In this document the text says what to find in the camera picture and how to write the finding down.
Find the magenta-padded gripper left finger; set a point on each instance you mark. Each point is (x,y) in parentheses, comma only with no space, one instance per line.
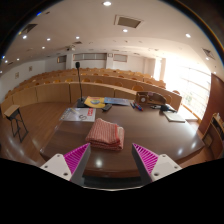
(60,165)

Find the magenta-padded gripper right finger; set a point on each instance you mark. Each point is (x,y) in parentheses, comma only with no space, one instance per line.
(161,166)

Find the red white checked towel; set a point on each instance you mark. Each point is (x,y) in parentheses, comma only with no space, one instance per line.
(105,133)

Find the grey flat notebook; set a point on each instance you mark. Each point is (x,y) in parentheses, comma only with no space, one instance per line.
(174,116)

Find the white printed poster sheet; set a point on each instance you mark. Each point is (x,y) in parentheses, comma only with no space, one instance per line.
(75,115)

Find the black desktop device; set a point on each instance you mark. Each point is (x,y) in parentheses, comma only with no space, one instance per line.
(168,108)

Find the wooden shelf unit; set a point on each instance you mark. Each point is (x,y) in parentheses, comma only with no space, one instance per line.
(213,136)

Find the red marker pen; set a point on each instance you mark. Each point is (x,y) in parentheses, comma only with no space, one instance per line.
(138,106)

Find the black gooseneck desk microphone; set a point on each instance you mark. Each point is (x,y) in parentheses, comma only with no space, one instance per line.
(81,103)

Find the blue marker pen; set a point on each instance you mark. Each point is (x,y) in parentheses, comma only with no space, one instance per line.
(132,105)

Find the brown cardboard box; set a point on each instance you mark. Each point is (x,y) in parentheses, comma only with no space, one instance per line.
(148,98)

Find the yellow booklet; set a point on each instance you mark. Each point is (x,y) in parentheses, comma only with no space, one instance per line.
(94,102)

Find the wooden auditorium seat rows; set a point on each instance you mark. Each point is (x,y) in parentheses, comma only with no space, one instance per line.
(50,92)

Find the black remote control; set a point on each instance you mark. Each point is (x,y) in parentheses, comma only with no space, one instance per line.
(107,107)

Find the grey-blue booklet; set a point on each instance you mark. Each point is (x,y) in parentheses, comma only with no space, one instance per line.
(116,101)

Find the brown wooden door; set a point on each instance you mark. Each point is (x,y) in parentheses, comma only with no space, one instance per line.
(215,96)

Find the ceiling projector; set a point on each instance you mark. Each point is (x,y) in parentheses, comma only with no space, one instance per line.
(70,48)

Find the rectangular ceiling air vent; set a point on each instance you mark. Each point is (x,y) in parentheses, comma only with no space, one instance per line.
(128,22)

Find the round ceiling lights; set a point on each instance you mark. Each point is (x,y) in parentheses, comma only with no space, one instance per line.
(107,3)

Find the small framed wall picture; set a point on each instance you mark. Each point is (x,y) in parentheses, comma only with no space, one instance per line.
(16,75)
(30,68)

